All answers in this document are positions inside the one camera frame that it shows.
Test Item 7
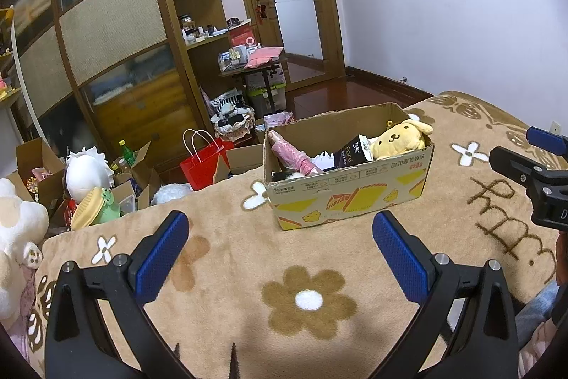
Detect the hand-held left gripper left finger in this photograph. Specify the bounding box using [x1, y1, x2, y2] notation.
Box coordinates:
[44, 210, 196, 379]

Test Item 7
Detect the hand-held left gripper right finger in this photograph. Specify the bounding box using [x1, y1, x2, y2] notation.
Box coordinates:
[370, 210, 520, 379]

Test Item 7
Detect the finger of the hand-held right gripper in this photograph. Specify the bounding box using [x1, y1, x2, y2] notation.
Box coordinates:
[488, 146, 548, 187]
[526, 127, 568, 158]

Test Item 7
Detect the printed cardboard box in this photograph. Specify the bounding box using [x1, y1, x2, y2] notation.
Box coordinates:
[263, 101, 436, 232]

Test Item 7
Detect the black soft packet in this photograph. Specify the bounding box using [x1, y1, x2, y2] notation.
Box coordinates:
[333, 135, 376, 171]

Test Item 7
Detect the yellow plush dog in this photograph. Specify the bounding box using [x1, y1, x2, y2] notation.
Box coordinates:
[370, 118, 433, 161]

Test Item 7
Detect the person's right forearm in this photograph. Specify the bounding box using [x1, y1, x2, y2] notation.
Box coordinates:
[552, 230, 568, 286]

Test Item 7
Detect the white fluffy plush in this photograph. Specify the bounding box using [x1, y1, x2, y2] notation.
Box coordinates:
[153, 183, 193, 206]

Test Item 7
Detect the beige floral blanket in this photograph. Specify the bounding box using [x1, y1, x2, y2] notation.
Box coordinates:
[27, 91, 568, 379]

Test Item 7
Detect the green frog toy yellow hat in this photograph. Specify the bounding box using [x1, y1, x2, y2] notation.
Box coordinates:
[71, 187, 121, 231]

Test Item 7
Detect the open cardboard box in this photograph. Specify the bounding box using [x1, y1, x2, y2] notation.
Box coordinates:
[111, 141, 161, 211]
[17, 138, 67, 224]

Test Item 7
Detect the red paper bag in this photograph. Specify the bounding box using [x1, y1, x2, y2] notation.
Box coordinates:
[180, 129, 234, 191]

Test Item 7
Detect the person's jeans leg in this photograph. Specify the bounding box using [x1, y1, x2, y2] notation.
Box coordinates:
[515, 281, 561, 346]

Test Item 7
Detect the green bottle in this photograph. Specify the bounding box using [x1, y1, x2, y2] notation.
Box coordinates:
[119, 139, 136, 167]

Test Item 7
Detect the white round plush toy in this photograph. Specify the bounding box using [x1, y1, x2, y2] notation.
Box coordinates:
[66, 146, 115, 202]

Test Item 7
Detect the white plush bear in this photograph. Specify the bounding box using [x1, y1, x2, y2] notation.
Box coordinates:
[0, 178, 49, 320]

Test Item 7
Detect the lace-trimmed basket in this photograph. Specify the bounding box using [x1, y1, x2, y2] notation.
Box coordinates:
[211, 106, 257, 142]

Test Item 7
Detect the pink cloth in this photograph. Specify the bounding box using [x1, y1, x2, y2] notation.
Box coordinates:
[0, 268, 43, 362]
[519, 321, 560, 377]

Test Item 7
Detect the striped black white cloth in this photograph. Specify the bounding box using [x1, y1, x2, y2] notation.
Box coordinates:
[211, 91, 247, 118]

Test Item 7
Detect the pink patterned bag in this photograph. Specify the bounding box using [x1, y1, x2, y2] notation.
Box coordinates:
[264, 111, 294, 131]

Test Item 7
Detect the clear storage bin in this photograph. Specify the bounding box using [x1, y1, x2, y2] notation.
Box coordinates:
[246, 66, 287, 115]

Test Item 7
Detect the wooden corner shelf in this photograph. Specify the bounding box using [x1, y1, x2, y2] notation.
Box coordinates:
[157, 0, 249, 126]

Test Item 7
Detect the white curved pole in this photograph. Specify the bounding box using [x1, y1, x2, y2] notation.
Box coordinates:
[9, 6, 45, 140]

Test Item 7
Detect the clear plastic container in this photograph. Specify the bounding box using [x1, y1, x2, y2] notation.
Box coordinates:
[217, 45, 258, 72]

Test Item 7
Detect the small wooden side table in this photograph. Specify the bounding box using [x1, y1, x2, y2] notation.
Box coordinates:
[217, 57, 289, 118]

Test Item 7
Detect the pink plastic bag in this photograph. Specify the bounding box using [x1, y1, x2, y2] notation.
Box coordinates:
[243, 46, 285, 70]

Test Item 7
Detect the cluster of cosmetic jars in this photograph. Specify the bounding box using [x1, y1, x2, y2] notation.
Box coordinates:
[180, 12, 229, 44]

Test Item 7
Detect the red box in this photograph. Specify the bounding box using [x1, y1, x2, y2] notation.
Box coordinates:
[228, 26, 259, 49]

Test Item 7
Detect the wooden wardrobe with woven panels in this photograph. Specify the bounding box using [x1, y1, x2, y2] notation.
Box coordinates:
[0, 0, 223, 175]

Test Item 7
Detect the wooden wall shelf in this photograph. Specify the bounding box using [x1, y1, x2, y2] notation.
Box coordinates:
[0, 6, 23, 118]

